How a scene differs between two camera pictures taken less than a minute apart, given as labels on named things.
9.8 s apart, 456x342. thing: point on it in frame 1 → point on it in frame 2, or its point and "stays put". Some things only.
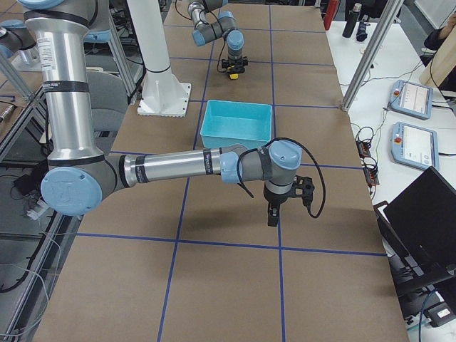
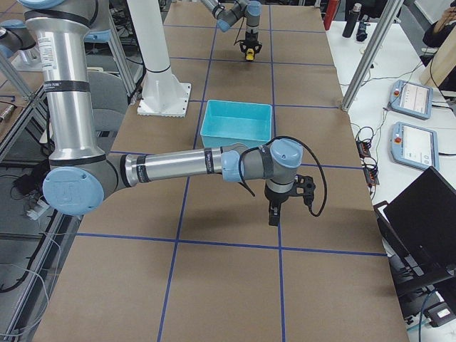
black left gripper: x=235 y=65 → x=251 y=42
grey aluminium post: x=392 y=10 stays put
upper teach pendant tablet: x=411 y=99 stays put
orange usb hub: x=363 y=148 stays put
